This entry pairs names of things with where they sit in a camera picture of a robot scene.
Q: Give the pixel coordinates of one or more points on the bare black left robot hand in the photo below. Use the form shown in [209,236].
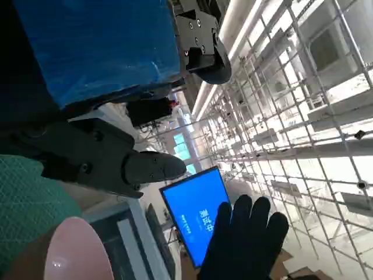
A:
[102,43]

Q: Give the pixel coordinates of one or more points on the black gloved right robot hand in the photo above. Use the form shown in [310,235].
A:
[247,242]

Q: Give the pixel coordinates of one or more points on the pink bowl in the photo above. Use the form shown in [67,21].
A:
[75,251]

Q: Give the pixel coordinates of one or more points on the blue screen monitor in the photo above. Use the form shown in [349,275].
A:
[186,210]

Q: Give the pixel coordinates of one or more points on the dark monitor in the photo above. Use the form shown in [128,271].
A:
[158,239]

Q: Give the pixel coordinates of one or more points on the white box with grille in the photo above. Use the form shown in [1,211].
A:
[128,233]

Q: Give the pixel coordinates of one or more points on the white light strip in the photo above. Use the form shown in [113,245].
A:
[209,96]

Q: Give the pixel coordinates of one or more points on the green cutting mat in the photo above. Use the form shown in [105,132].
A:
[23,204]

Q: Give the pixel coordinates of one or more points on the metal grid frame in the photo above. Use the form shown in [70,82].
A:
[335,113]

